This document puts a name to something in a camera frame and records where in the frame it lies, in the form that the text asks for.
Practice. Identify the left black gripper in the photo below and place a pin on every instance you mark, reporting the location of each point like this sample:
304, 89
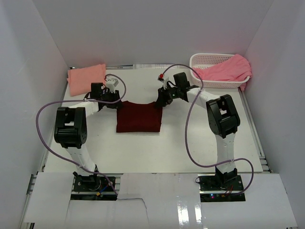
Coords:
115, 96

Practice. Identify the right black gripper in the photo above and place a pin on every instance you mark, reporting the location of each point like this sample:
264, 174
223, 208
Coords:
163, 98

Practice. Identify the dark red t shirt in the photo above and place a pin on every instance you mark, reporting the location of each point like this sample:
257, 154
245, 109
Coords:
142, 118

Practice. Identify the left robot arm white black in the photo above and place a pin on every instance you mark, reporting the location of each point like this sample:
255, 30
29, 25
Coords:
71, 129

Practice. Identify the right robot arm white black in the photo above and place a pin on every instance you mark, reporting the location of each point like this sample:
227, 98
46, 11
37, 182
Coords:
223, 120

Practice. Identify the folded salmon pink t shirt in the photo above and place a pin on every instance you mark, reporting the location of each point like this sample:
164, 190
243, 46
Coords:
79, 80

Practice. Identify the white paper sheets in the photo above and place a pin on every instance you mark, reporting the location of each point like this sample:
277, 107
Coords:
150, 66

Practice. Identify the white plastic basket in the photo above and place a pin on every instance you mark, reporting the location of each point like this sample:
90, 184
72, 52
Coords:
205, 64

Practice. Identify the pink t shirt in basket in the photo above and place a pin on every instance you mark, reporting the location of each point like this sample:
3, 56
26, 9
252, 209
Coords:
226, 69

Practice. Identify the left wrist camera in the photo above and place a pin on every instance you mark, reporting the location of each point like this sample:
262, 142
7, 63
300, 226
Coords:
111, 84

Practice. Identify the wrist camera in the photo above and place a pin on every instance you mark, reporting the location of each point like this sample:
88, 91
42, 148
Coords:
111, 84
163, 79

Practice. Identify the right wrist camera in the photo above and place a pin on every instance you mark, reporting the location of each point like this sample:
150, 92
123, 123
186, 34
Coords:
163, 79

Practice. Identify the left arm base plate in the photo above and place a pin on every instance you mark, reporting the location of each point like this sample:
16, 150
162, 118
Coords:
100, 187

